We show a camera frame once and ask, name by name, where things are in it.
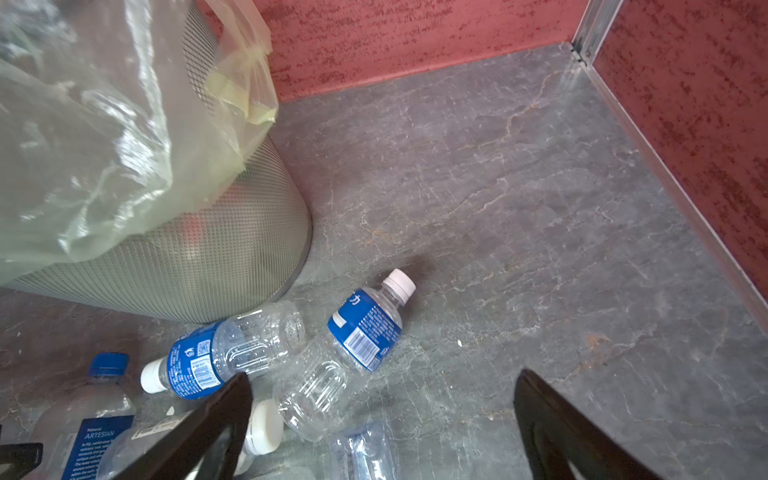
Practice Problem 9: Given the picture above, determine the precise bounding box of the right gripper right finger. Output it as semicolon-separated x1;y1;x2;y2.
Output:
514;368;658;479

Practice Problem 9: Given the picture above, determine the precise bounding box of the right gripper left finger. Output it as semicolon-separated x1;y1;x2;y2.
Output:
117;373;253;479

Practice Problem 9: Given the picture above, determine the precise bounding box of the blue cap clear bottle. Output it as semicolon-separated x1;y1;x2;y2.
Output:
27;352;136;479

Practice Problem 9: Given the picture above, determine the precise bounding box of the blue label bottle white cap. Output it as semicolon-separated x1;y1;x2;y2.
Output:
273;269;416;442

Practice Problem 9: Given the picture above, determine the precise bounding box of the blue label bottle near bin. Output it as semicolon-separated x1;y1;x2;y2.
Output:
140;301;307;400

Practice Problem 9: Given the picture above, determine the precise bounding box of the grey mesh waste bin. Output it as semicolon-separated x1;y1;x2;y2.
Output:
1;1;312;323

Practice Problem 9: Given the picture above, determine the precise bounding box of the clear plastic bin liner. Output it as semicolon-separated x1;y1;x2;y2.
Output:
1;1;278;283

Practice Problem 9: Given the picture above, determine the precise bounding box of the tall clear bottle white cap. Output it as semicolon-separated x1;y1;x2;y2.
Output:
329;421;400;480

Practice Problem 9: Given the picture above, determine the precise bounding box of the right corner aluminium post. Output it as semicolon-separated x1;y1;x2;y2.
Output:
571;0;623;66

